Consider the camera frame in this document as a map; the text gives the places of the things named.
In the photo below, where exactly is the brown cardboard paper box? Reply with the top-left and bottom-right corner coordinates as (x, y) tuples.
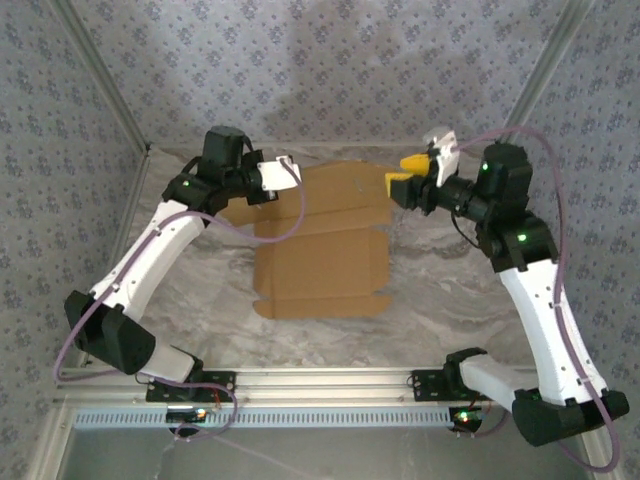
(219, 158), (394, 320)

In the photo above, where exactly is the circuit board with green light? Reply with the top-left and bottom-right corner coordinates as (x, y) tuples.
(448, 407), (485, 434)
(165, 407), (209, 424)

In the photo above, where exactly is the thin aluminium table edge rail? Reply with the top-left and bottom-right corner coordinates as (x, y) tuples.
(148, 141), (499, 150)

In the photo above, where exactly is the aluminium frame post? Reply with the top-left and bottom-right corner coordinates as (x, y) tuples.
(579, 437), (624, 480)
(52, 0), (152, 151)
(493, 0), (600, 154)
(24, 404), (76, 480)

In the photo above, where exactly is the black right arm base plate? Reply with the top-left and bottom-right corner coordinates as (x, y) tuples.
(410, 368), (504, 404)

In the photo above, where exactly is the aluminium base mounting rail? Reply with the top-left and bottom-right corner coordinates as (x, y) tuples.
(53, 366), (541, 407)

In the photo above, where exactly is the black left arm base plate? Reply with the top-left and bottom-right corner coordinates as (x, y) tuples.
(144, 368), (237, 404)

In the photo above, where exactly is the grey slotted cable duct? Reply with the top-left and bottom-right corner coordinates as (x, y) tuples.
(73, 405), (459, 430)

